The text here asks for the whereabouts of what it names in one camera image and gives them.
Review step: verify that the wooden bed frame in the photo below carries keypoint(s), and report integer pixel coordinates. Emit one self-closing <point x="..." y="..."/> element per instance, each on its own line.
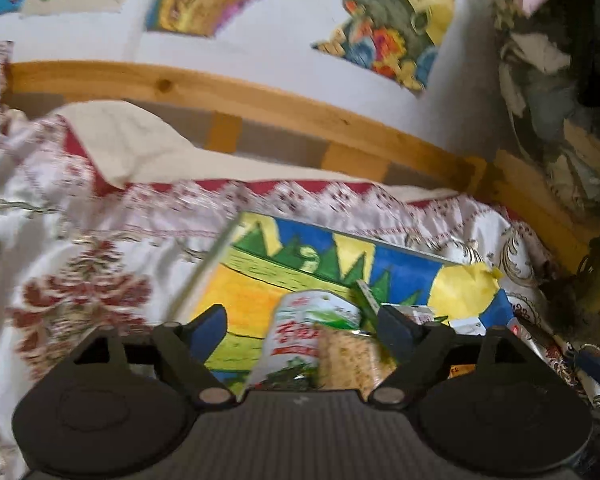
<point x="180" y="85"/>

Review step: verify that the red silver foil packet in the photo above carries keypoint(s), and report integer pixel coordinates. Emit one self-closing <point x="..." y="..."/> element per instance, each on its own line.
<point x="535" y="337"/>

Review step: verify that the colourful landscape wall drawing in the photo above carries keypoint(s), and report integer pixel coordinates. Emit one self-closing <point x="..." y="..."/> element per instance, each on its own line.
<point x="380" y="35"/>

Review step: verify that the floral satin blanket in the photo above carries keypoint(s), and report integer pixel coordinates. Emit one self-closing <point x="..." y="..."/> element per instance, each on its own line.
<point x="80" y="240"/>

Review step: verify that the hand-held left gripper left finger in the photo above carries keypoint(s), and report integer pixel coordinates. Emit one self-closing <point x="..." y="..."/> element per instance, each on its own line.
<point x="210" y="327"/>

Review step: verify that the large clear cracker packet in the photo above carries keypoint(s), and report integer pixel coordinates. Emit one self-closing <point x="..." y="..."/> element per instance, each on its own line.
<point x="350" y="360"/>

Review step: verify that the green white vegetable snack packet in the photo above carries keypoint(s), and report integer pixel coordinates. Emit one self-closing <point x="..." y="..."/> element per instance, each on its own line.
<point x="300" y="330"/>

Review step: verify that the grey tray with painted lining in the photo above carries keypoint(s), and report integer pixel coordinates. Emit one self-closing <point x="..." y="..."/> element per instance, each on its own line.
<point x="250" y="285"/>

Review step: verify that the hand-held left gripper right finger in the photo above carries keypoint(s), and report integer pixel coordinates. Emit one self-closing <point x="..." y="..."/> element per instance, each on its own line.
<point x="395" y="332"/>

